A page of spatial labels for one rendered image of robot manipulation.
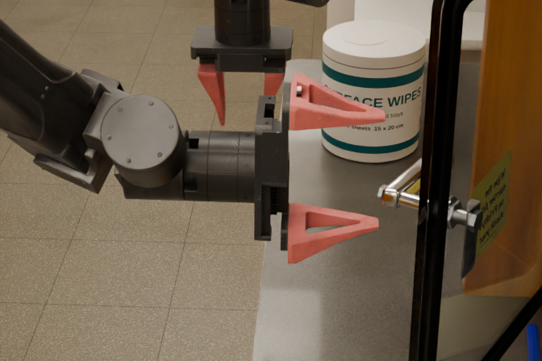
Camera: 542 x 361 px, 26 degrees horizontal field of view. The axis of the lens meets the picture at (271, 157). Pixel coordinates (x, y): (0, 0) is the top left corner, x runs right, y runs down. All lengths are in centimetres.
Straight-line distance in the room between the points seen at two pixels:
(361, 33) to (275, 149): 64
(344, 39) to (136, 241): 176
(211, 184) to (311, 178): 56
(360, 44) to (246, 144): 58
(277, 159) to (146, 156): 11
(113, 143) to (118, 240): 233
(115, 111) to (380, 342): 44
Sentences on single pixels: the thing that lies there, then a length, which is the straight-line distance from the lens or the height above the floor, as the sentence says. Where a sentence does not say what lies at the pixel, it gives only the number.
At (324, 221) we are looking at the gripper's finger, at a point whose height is 114.
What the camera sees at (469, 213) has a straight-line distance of 86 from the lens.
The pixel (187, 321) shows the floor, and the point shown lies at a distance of 285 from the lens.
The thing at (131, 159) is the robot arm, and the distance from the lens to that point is 85.
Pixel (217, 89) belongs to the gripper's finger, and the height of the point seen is 114.
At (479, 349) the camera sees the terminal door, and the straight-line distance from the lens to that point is 103.
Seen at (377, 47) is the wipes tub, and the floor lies 109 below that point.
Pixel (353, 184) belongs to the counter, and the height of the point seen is 94.
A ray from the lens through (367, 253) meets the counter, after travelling 132.
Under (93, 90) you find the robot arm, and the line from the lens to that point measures 93.
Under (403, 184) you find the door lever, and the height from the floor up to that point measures 121.
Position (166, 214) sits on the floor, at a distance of 328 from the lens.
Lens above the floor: 163
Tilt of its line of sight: 27 degrees down
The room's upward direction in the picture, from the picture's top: straight up
